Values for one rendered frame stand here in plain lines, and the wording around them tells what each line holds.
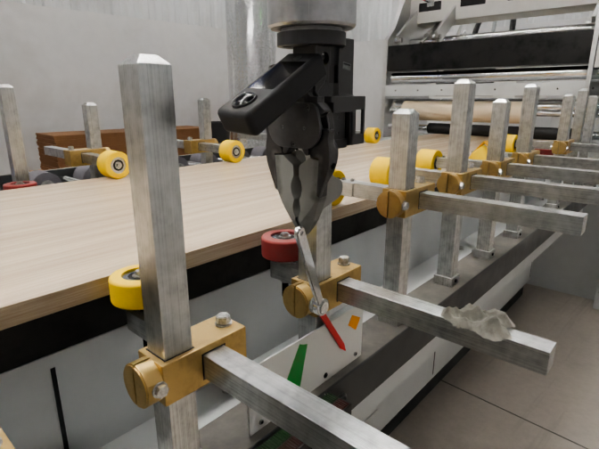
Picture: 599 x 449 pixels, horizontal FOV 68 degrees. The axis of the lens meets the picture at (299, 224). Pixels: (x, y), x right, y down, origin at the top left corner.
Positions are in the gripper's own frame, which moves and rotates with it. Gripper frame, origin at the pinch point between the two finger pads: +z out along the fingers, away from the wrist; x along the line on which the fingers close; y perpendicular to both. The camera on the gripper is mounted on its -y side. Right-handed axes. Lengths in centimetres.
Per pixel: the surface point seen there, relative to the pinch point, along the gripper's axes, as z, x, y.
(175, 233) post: -0.6, 6.0, -12.1
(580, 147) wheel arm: 7, 2, 165
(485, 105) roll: -5, 67, 243
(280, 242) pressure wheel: 9.0, 15.6, 12.8
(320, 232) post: 5.0, 6.0, 11.2
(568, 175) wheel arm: 6, -9, 90
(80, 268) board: 9.2, 29.7, -12.8
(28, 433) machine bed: 28.9, 27.7, -23.4
